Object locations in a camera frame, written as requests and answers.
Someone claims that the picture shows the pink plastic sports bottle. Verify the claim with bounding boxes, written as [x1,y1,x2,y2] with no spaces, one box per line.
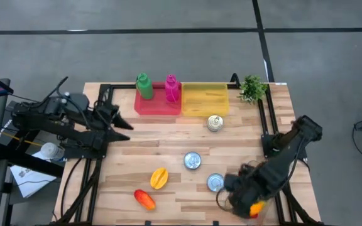
[164,74,180,102]

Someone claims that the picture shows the white paper sheet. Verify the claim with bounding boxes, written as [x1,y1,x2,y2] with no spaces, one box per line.
[10,151,58,199]

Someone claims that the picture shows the clear plastic container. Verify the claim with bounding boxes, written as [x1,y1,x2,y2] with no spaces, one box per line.
[215,159,275,225]

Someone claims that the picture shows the pink plastic tray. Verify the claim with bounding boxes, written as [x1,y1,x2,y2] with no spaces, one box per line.
[133,82,183,116]

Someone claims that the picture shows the white red label tuna can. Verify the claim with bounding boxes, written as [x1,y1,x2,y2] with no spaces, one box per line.
[207,114,224,132]

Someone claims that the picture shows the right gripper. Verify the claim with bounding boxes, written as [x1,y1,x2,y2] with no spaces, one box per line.
[220,163,284,219]

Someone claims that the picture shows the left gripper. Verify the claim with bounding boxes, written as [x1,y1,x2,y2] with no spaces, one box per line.
[89,102,134,148]

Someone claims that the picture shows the red circle hook tuna can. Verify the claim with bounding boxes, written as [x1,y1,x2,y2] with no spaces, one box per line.
[206,173,225,193]

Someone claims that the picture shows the yellow plastic tray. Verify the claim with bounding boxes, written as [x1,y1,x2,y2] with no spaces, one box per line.
[181,82,231,117]

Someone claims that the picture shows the green plant in white pot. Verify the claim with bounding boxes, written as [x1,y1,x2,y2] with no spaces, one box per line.
[237,74,269,105]

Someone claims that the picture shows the red orange plastic mango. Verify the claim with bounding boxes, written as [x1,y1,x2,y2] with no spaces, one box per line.
[133,189,156,211]

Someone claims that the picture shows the yellow plastic starfruit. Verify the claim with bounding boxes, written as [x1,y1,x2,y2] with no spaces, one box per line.
[150,167,169,190]

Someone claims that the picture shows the blue albacore tuna can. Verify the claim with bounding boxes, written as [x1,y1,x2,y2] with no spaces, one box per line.
[183,151,202,171]

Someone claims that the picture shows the black case white lettering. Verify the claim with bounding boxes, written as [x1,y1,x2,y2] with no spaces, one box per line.
[0,102,43,147]

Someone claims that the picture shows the black aluminium table frame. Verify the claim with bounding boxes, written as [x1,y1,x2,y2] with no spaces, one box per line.
[53,72,326,226]

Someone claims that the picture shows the green plastic sports bottle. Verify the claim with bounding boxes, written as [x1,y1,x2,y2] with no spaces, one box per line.
[135,72,155,100]

